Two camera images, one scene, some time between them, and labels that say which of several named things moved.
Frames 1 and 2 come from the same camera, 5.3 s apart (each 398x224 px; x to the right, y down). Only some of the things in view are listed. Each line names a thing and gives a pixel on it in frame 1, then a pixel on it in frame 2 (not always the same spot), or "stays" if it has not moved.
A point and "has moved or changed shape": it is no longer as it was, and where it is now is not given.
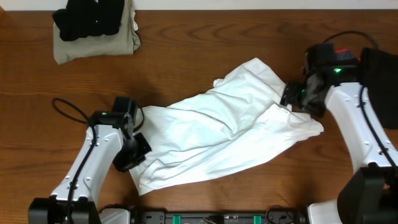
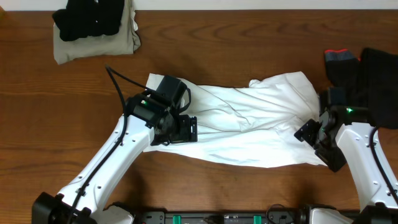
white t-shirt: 239,121 has moved or changed shape
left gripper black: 134,152 -> 190,128
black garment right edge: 379,72 stays
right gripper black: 290,97 -> 334,160
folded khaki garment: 126,41 stays
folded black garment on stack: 85,18 stays
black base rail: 279,215 stays
